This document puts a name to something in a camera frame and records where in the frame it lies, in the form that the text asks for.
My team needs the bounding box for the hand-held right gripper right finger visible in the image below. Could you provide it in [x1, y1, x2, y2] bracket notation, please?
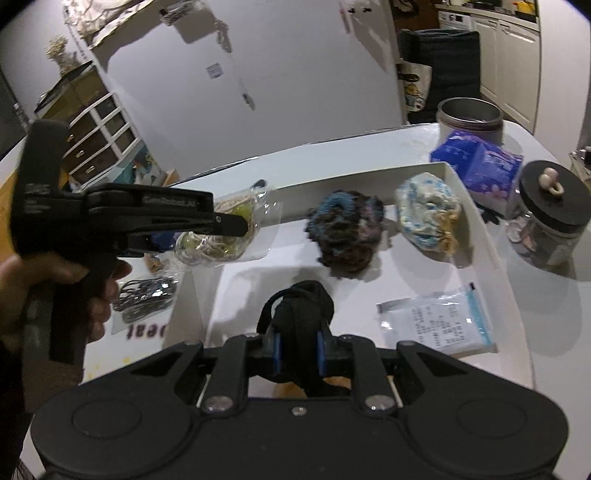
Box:
[318, 335, 472, 413]

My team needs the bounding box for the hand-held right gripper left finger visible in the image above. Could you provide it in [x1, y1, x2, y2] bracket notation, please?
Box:
[124, 332, 284, 414]

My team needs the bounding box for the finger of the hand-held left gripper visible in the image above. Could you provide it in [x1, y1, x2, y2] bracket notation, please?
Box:
[126, 212, 249, 258]

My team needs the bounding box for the clear bag of rubber bands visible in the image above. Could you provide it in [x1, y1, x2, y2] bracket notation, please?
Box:
[174, 187, 283, 267]

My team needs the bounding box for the black fabric hair band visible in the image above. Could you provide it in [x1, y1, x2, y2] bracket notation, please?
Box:
[255, 280, 336, 398]

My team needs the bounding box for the white cardboard box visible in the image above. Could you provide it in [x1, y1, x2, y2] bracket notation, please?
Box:
[173, 161, 536, 402]

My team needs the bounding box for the dark knitted scrunchie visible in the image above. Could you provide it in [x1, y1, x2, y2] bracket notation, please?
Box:
[304, 189, 387, 274]

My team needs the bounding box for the floral fabric scrunchie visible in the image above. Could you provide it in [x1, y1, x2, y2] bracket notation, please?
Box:
[394, 172, 463, 256]

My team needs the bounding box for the blue purple soft packet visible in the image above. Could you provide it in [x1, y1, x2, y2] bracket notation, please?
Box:
[429, 130, 526, 207]

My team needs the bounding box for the person's left hand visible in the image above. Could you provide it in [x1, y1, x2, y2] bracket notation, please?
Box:
[0, 253, 133, 345]

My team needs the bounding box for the colourful printed box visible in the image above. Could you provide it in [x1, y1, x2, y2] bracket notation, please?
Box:
[117, 142, 171, 186]

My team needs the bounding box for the white drawer cabinet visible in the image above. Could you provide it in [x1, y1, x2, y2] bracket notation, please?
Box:
[59, 89, 145, 186]

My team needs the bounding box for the small clear zip bag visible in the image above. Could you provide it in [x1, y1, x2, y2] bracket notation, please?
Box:
[376, 283, 498, 357]

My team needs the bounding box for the glass fish tank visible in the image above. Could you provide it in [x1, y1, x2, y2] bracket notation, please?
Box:
[34, 60, 110, 121]

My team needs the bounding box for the vase of dried flowers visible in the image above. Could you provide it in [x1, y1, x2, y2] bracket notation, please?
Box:
[45, 35, 80, 73]

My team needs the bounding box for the cartoon tote bag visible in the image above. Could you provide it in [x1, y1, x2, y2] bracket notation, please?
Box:
[397, 59, 433, 112]

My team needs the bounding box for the glass jar with black lid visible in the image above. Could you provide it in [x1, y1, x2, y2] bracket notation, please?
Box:
[505, 159, 591, 271]

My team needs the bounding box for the grey metal tin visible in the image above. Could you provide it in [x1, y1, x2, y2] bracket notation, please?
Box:
[436, 96, 504, 147]

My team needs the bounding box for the black padded bag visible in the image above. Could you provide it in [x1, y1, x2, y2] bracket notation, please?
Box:
[398, 28, 482, 124]

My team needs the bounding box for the white washing machine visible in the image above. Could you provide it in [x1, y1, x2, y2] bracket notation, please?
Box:
[438, 9, 472, 31]

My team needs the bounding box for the white lower kitchen cabinet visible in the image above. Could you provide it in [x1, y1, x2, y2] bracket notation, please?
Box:
[470, 10, 542, 134]

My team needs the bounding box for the clear bag of hair ties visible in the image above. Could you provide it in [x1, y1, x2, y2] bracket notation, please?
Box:
[112, 276, 180, 325]

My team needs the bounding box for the hanging lanyard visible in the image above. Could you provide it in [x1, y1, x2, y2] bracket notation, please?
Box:
[216, 17, 258, 112]

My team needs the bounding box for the cartoon printed wall cloth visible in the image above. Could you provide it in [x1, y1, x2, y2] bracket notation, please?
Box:
[64, 0, 155, 48]

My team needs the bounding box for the clear wall shelf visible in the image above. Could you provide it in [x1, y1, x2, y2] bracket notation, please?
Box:
[158, 0, 209, 27]

